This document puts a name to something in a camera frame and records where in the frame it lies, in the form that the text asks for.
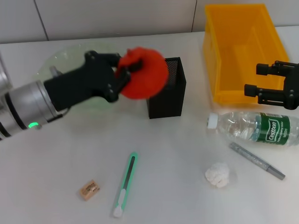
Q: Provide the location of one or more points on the red-orange knitted orange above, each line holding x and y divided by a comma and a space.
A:
149, 79

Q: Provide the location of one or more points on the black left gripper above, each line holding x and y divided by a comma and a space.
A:
77, 86

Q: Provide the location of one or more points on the silver left wrist knob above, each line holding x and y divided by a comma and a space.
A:
55, 72

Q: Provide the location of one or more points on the tan eraser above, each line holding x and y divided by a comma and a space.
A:
88, 190

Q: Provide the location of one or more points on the white paper ball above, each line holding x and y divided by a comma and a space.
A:
218, 175

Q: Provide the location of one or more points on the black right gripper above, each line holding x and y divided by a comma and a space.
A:
293, 88

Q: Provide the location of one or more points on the black mesh pen holder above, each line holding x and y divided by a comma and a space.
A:
168, 107

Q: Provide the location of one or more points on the grey glitter pen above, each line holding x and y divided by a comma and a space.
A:
254, 159

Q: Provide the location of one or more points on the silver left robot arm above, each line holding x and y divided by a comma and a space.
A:
28, 105

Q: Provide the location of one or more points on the green utility knife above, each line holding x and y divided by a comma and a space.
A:
126, 182

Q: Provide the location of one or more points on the yellow plastic bin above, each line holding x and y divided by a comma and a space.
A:
233, 46

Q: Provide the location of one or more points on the green glass fruit plate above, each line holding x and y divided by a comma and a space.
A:
70, 58

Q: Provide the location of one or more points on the clear water bottle green label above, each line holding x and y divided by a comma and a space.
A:
233, 128

